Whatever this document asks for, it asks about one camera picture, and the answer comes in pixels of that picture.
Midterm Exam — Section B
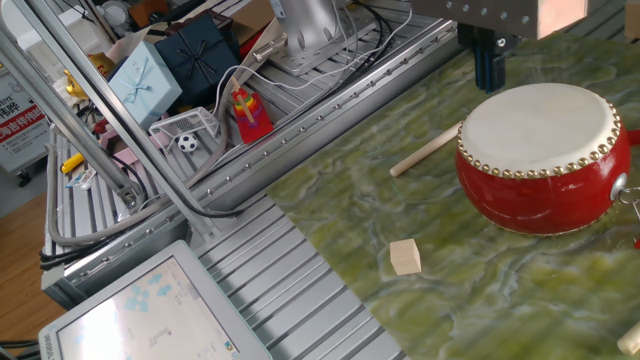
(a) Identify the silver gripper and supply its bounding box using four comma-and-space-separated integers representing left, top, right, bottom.
409, 0, 590, 94

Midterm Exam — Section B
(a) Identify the wooden drumstick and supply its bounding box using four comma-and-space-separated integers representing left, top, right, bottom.
389, 119, 465, 179
616, 321, 640, 357

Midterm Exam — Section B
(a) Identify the red drum white head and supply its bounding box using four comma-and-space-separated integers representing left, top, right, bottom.
454, 82, 634, 237

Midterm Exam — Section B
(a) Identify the cardboard block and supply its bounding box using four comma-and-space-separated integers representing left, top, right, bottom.
623, 0, 640, 41

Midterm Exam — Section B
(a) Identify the wooden cube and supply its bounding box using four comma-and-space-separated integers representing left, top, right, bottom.
389, 238, 423, 277

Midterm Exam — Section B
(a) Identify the silver cylindrical fitting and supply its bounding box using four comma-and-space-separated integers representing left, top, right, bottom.
252, 32, 290, 64

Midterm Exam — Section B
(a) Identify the cardboard sheet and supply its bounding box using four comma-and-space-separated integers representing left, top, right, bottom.
227, 0, 281, 46

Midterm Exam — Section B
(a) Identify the green marble pattern board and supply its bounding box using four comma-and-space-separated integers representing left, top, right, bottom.
266, 22, 640, 360

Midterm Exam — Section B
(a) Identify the dark blue gift box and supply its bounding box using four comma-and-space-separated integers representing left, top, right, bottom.
153, 13, 241, 106

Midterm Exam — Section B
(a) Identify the white mini goal net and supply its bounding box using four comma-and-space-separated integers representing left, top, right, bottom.
148, 106, 221, 154

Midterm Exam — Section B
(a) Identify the small soccer ball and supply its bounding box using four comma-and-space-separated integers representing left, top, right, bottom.
176, 133, 200, 154

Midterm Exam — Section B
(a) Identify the brown box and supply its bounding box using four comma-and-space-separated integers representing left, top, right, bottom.
127, 0, 171, 29

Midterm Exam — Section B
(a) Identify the light blue gift box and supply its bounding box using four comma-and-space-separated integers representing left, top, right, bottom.
107, 40, 184, 130

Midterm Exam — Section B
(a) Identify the pink tray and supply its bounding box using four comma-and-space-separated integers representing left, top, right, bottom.
99, 130, 174, 174

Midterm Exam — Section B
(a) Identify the gold cat figurine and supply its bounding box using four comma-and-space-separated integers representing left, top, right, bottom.
63, 52, 117, 101

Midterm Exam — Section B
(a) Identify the white teach pendant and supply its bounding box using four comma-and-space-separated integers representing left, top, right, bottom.
38, 239, 274, 360

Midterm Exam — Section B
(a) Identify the small printed packet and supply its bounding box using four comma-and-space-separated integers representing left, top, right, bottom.
65, 168, 97, 191

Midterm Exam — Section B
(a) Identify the white red printed sign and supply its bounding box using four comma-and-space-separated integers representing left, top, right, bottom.
0, 69, 51, 176

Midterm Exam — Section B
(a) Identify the silver column pedestal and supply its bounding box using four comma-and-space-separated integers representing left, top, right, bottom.
267, 0, 384, 77

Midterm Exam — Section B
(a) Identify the thin white cable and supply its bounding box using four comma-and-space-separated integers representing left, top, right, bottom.
212, 0, 416, 119

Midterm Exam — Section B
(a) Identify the aluminium rail beam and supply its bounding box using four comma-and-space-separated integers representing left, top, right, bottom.
40, 18, 464, 311

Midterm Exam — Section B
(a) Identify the rainbow ring stacking toy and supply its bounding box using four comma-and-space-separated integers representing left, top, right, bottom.
229, 75, 275, 145

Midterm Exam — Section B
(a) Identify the thin black cable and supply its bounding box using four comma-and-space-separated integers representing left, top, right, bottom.
104, 149, 249, 220

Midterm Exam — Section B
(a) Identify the aluminium frame post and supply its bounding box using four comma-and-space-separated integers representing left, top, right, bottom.
12, 0, 220, 239
0, 29, 145, 209

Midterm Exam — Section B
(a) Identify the yellow handled tool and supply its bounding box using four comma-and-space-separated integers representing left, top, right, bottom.
60, 152, 86, 175

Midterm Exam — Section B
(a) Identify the thick grey hose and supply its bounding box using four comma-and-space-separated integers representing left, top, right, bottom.
45, 69, 251, 247

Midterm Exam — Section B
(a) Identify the black cable bundle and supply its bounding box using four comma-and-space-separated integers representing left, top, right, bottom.
38, 234, 126, 271

